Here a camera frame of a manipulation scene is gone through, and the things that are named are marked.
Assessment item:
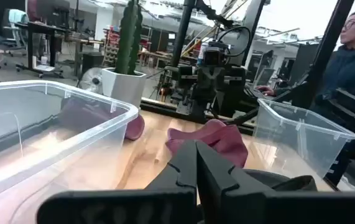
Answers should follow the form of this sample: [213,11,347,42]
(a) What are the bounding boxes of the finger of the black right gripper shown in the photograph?
[199,67,213,100]
[211,67,225,100]

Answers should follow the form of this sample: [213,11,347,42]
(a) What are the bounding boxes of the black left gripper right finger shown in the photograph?
[196,141,355,224]

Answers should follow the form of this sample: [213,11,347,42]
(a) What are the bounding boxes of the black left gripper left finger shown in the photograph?
[36,139,198,224]

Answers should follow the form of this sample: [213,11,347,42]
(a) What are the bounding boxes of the black baseball cap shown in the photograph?
[244,169,318,192]

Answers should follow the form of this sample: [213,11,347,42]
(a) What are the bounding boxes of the clear plastic container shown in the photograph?
[0,80,140,208]
[253,98,355,180]

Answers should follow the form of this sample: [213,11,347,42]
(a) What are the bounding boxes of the laptop computer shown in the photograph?
[251,67,277,100]

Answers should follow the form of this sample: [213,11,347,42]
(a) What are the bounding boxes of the white hexagonal plant pot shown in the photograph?
[101,67,147,108]

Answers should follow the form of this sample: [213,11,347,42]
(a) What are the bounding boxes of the green cactus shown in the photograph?
[114,0,144,75]

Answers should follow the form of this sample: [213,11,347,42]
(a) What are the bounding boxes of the red shelf rack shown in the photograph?
[102,26,122,68]

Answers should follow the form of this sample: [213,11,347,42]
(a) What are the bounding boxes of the white fan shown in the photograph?
[77,67,104,95]

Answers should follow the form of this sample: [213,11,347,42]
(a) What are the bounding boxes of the person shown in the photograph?
[256,10,355,114]

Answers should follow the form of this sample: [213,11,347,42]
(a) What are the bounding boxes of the black desk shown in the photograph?
[14,21,71,79]

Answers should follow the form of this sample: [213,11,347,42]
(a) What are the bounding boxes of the grey office chair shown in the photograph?
[0,8,30,70]

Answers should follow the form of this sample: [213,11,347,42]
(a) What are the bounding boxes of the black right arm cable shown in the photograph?
[216,26,252,58]

